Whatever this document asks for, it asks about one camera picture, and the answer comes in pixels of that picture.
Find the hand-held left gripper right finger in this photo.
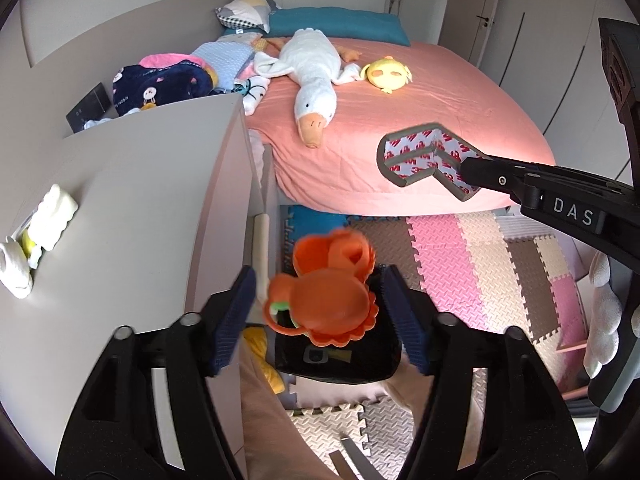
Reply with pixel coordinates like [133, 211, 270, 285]
[380, 265, 588, 480]

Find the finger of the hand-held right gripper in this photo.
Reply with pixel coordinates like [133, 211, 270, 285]
[459, 155, 545, 212]
[598, 17, 640, 171]

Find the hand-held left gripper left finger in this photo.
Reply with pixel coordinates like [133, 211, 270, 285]
[54, 265, 258, 480]

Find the black bin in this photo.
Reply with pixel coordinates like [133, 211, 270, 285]
[272, 262, 403, 386]

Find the orange rubber toy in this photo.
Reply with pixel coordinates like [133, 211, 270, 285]
[262, 228, 378, 348]

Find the grey corner guard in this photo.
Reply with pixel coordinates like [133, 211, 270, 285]
[376, 121, 485, 203]

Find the yellow fabric item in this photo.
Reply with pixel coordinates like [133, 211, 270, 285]
[243, 327, 286, 396]

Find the beige edge guard strip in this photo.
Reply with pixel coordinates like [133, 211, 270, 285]
[250, 214, 271, 281]

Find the patchwork of foam floor mats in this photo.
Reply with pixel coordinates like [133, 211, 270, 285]
[277, 205, 591, 480]

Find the person's left leg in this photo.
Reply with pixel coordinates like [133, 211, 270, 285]
[239, 355, 351, 480]

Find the white fluffy plush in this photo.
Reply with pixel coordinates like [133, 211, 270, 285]
[582, 252, 626, 378]

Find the bed with pink sheet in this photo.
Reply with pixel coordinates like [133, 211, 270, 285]
[220, 7, 558, 216]

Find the yellow chick plush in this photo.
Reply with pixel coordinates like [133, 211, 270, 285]
[361, 56, 414, 95]

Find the white door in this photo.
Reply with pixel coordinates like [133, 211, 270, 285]
[440, 0, 506, 66]

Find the white goose plush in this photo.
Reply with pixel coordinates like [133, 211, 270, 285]
[254, 28, 363, 150]

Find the cream foam piece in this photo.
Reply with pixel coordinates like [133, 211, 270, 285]
[27, 183, 80, 251]

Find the teal pillow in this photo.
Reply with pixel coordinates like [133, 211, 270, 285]
[267, 7, 411, 47]

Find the small yellow-green toy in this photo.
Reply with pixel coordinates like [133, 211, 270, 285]
[21, 234, 41, 267]

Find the white plush cloth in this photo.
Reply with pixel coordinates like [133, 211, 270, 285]
[0, 241, 35, 300]

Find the white cartoon print cloth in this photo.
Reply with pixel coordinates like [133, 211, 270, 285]
[235, 75, 271, 113]

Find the navy cartoon print blanket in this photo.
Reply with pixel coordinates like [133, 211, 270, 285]
[111, 62, 213, 113]

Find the light blue blanket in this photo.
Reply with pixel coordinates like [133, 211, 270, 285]
[190, 40, 256, 86]

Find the pink blanket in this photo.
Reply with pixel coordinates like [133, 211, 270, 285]
[139, 52, 207, 70]

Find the patterned patchwork pillow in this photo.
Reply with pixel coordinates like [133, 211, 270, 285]
[216, 0, 282, 31]

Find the black wall switch panel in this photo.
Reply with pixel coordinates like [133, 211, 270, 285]
[66, 83, 110, 133]

